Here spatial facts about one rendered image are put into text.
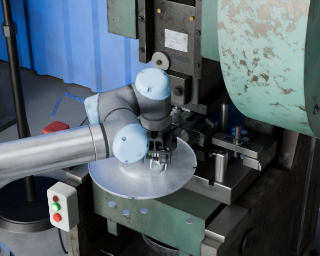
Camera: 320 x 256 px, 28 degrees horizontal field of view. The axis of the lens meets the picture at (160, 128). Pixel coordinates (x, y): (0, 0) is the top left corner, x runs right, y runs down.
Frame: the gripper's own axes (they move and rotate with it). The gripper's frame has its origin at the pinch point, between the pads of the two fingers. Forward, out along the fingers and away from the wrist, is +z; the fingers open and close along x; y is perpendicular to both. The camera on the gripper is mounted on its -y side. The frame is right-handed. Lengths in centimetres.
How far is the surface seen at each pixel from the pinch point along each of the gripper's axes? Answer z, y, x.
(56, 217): 25.1, 6.4, -31.5
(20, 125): 64, -54, -66
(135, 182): -0.4, 7.8, -5.8
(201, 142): 12.0, -14.5, 9.8
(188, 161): 2.7, -1.7, 7.2
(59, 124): 12.0, -18.1, -33.4
